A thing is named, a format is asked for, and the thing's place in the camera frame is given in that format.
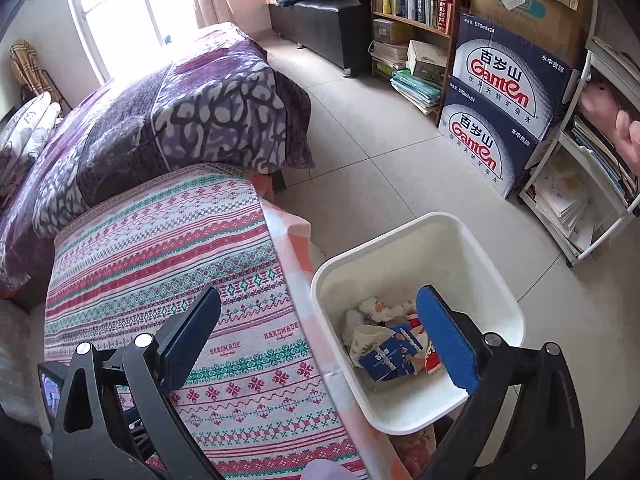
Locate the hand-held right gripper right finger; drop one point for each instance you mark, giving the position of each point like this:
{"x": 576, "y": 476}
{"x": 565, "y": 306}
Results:
{"x": 445, "y": 340}

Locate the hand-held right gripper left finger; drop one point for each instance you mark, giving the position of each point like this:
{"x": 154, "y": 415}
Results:
{"x": 192, "y": 340}

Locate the red snack bag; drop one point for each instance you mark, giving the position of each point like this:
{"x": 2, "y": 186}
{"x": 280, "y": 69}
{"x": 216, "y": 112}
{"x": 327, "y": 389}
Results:
{"x": 432, "y": 360}

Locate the blue paper carton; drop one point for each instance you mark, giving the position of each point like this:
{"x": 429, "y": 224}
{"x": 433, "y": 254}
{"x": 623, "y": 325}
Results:
{"x": 390, "y": 360}

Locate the white tissue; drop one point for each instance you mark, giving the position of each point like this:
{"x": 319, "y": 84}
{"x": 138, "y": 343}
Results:
{"x": 352, "y": 327}
{"x": 370, "y": 306}

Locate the white plastic trash bin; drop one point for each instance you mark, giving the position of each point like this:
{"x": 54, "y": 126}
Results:
{"x": 450, "y": 255}

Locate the patterned woven tablecloth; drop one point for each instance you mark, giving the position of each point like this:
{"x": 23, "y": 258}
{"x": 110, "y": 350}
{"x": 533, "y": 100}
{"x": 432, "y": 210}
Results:
{"x": 150, "y": 260}

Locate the lavender cloth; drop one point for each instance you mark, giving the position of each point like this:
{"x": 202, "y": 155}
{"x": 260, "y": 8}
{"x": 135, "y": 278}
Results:
{"x": 322, "y": 471}

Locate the stack of white papers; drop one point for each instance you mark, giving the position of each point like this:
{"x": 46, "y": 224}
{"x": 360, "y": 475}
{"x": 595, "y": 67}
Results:
{"x": 565, "y": 205}

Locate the blue water carton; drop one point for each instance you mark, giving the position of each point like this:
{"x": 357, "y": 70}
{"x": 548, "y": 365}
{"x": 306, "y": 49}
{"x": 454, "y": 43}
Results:
{"x": 480, "y": 145}
{"x": 505, "y": 80}

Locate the purple patterned blanket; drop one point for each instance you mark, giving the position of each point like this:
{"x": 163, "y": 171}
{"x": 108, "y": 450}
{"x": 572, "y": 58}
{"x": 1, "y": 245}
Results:
{"x": 150, "y": 125}

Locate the stack of leaning books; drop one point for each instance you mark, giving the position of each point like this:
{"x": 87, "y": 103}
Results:
{"x": 600, "y": 155}

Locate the stack of teal books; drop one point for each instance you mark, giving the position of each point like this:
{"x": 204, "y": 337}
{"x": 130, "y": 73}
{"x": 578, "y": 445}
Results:
{"x": 415, "y": 90}

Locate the white printed pillow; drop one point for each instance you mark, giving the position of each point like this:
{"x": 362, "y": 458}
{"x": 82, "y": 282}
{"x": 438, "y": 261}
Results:
{"x": 25, "y": 135}

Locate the pink plush toy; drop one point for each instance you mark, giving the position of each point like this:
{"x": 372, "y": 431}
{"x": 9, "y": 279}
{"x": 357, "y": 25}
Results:
{"x": 600, "y": 110}

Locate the beige cardboard box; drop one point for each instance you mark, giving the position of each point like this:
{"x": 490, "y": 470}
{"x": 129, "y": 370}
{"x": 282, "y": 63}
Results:
{"x": 425, "y": 60}

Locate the stack of white books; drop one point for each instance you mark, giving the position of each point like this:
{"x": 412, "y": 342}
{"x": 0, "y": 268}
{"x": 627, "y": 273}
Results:
{"x": 390, "y": 54}

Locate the grey small box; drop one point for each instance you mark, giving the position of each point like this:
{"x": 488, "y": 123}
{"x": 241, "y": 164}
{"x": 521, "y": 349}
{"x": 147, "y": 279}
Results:
{"x": 392, "y": 31}

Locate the wooden bookshelf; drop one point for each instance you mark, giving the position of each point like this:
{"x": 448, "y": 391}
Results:
{"x": 415, "y": 24}

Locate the plaid cloth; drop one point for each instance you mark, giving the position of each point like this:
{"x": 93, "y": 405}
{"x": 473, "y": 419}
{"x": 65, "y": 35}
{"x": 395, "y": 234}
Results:
{"x": 27, "y": 65}

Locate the white shelf cart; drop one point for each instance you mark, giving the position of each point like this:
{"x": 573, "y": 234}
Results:
{"x": 607, "y": 62}

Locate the brown cardboard box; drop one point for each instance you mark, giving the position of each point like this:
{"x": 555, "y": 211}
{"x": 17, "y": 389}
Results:
{"x": 540, "y": 20}

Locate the black leather bench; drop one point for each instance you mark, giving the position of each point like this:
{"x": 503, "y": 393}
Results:
{"x": 325, "y": 25}

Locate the window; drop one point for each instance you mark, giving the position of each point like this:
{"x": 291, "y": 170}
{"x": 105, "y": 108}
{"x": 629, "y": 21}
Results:
{"x": 115, "y": 5}

